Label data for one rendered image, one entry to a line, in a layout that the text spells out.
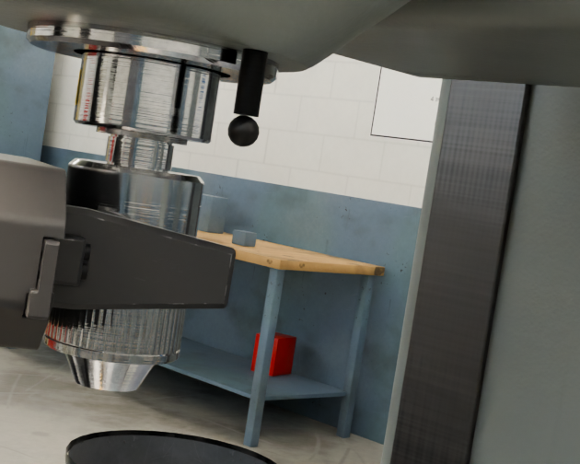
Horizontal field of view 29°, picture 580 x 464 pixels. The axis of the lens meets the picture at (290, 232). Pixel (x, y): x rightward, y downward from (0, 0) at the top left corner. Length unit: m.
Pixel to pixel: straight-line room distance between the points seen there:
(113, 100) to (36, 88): 7.47
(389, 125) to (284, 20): 5.44
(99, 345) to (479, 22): 0.19
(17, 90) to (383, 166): 2.95
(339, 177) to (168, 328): 5.59
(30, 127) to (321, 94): 2.46
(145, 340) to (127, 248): 0.03
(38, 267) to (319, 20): 0.11
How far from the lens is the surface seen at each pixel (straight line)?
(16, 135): 7.77
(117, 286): 0.36
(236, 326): 6.43
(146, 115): 0.37
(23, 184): 0.33
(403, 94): 5.75
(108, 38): 0.35
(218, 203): 6.18
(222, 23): 0.33
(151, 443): 2.67
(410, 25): 0.46
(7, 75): 7.72
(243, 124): 0.35
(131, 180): 0.37
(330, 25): 0.36
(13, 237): 0.32
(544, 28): 0.43
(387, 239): 5.70
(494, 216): 0.73
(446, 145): 0.76
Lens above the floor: 1.27
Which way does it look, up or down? 3 degrees down
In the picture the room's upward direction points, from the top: 9 degrees clockwise
